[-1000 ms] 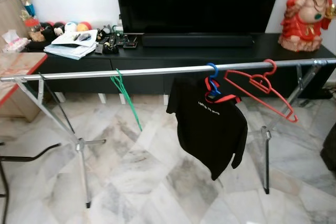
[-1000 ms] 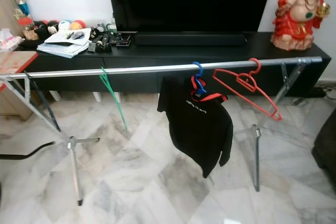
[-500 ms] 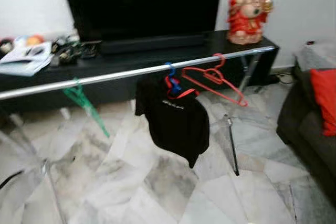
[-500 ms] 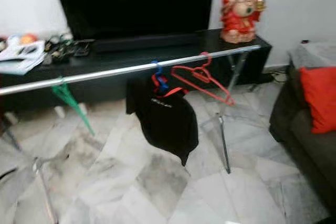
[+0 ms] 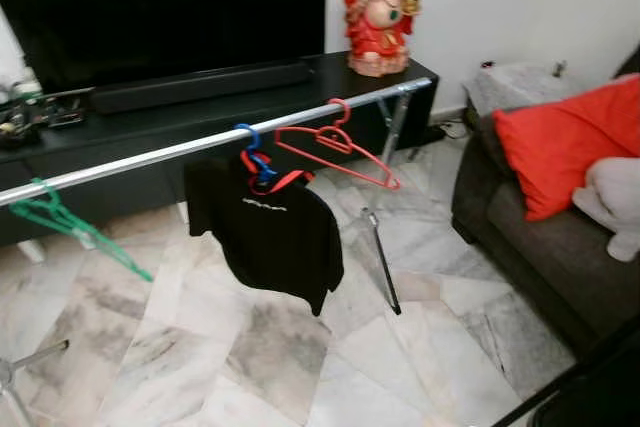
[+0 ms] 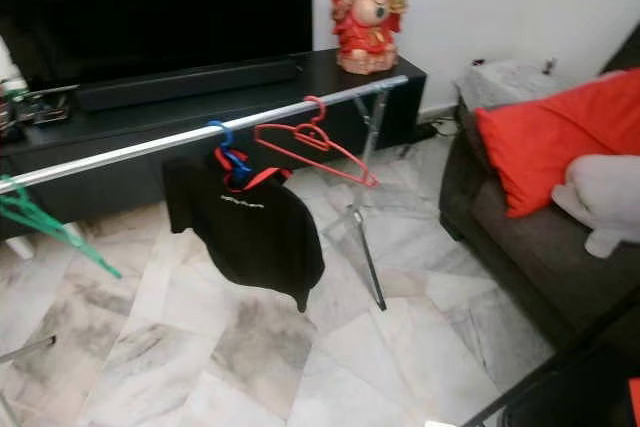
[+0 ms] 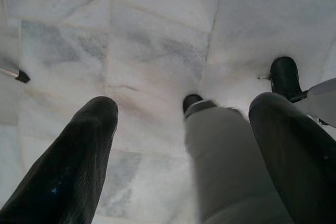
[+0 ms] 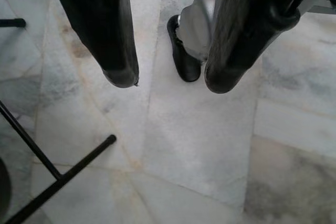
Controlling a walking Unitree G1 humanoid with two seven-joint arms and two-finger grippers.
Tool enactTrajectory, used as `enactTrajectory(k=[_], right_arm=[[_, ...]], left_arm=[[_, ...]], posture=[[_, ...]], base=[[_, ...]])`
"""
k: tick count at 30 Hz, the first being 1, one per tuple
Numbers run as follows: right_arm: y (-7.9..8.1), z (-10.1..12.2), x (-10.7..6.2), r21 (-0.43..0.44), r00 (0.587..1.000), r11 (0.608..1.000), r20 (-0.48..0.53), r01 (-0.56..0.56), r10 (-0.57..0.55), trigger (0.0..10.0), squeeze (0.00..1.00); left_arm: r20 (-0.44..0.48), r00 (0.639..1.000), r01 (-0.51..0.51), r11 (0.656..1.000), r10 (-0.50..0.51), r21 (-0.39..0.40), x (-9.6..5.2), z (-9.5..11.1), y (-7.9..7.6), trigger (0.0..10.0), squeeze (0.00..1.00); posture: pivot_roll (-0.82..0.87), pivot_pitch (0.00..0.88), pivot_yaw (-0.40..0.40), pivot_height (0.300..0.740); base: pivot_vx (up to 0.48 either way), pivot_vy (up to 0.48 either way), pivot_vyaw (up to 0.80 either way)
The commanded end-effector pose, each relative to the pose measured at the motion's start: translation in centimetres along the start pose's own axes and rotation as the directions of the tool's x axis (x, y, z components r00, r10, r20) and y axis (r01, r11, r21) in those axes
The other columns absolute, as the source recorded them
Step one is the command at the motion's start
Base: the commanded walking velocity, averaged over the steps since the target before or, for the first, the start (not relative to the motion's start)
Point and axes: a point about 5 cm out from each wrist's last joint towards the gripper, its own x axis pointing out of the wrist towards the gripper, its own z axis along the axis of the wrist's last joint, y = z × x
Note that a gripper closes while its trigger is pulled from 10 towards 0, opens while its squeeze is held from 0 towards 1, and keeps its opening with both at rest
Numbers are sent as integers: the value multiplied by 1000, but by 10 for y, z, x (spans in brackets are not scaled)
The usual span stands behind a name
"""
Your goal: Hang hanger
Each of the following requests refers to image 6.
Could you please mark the green plastic hanger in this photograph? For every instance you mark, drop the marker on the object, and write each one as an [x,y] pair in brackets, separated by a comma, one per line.
[25,212]

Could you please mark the blue plastic hanger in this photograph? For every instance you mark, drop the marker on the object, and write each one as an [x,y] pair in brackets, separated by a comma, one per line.
[237,162]

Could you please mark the red plastic hanger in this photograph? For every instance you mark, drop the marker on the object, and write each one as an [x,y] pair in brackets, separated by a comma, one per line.
[322,110]

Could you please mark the small black tray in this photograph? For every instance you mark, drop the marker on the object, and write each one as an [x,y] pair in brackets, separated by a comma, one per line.
[50,107]

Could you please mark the black low TV console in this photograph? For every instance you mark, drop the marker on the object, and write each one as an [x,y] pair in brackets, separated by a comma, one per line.
[140,127]

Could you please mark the silver metal clothes rack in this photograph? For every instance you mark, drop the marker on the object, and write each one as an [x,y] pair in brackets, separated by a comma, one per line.
[160,144]

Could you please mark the black soundbar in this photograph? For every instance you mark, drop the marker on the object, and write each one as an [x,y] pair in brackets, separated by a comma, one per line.
[190,82]

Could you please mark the black flat television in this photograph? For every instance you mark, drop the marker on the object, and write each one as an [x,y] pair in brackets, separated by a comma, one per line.
[150,7]

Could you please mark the black shirt with red collar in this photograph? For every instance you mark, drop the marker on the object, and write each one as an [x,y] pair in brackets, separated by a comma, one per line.
[250,247]

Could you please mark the red laughing buddha statue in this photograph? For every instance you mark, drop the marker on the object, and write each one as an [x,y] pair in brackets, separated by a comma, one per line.
[365,27]

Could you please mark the grey marble side table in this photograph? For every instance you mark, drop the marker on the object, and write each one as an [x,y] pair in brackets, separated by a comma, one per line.
[500,82]

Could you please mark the dark brown sofa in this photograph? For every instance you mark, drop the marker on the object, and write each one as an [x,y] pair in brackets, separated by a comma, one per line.
[510,237]

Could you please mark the red cushion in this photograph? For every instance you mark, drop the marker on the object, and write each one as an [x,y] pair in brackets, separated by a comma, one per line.
[550,142]

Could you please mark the grey cushion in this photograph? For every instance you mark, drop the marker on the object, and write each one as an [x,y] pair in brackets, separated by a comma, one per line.
[605,192]

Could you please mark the black metal chair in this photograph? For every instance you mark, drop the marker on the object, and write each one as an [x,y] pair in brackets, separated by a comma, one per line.
[580,397]

